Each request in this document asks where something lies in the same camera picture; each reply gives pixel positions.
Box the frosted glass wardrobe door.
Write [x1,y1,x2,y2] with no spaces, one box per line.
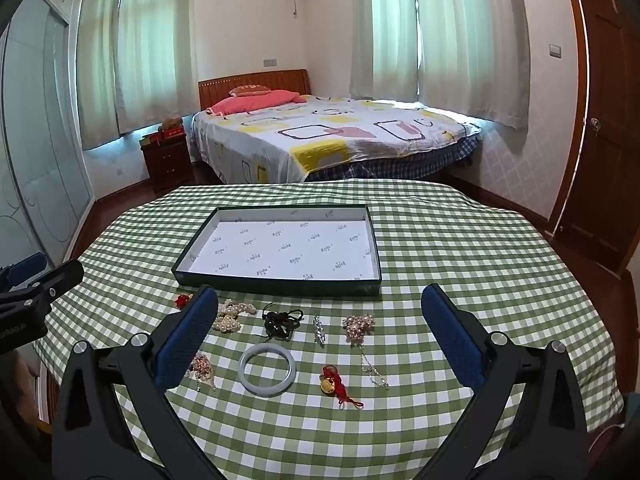
[0,0,96,271]

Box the gold coin bracelet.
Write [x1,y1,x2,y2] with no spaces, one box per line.
[185,352,217,392]

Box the brown wooden door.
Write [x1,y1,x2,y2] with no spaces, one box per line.
[547,0,640,273]

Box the dark wooden nightstand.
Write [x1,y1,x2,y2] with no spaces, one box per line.
[140,132,196,196]

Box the pearl gold brooch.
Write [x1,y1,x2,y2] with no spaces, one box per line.
[342,312,391,392]

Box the green shallow box tray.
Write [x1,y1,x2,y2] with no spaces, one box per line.
[171,205,384,301]

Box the green checked tablecloth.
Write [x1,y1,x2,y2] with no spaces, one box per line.
[37,178,626,480]

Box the white pearl necklace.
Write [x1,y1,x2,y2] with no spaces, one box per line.
[212,298,258,333]

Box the pink pillow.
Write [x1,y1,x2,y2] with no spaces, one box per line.
[206,90,307,117]

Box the gold bell red cord charm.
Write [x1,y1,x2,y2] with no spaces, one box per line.
[320,365,365,408]

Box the white jade bangle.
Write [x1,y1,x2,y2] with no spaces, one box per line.
[238,344,297,397]

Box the white sheer curtain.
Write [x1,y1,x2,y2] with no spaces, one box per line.
[350,0,418,103]
[75,0,126,151]
[410,0,531,128]
[114,0,200,136]

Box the black beaded cord bracelet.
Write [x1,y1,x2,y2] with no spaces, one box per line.
[261,302,305,343]

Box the patterned white bedspread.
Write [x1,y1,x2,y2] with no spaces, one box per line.
[192,94,483,184]

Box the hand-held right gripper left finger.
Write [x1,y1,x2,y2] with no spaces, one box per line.
[50,284,236,480]

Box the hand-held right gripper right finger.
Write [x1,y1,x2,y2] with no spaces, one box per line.
[420,282,591,480]

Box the blue plaid bed sheet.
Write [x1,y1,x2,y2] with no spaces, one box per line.
[305,132,483,183]

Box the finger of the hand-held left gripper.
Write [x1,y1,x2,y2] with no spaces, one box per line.
[0,252,49,293]
[0,259,86,322]

